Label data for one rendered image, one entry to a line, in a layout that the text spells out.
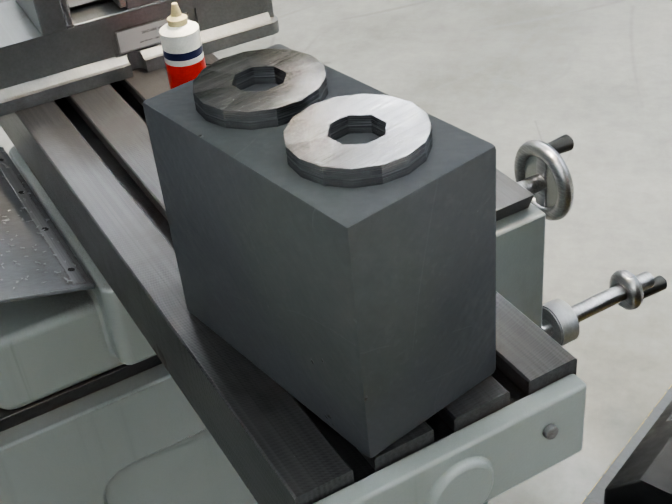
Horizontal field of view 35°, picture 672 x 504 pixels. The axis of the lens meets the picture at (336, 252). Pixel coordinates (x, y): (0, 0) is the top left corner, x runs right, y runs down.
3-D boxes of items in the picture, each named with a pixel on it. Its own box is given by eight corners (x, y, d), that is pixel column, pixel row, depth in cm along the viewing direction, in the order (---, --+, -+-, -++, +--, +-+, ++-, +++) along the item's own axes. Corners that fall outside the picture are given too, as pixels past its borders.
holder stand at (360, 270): (305, 245, 90) (277, 23, 78) (498, 372, 76) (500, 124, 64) (185, 311, 84) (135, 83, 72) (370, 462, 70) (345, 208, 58)
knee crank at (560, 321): (647, 277, 153) (650, 244, 150) (677, 299, 149) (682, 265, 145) (524, 336, 146) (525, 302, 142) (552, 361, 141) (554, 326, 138)
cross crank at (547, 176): (540, 187, 158) (542, 116, 151) (594, 223, 150) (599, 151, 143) (451, 224, 152) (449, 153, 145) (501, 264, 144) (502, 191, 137)
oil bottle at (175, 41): (202, 88, 115) (184, -10, 108) (218, 102, 112) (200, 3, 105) (167, 99, 113) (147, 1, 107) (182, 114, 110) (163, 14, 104)
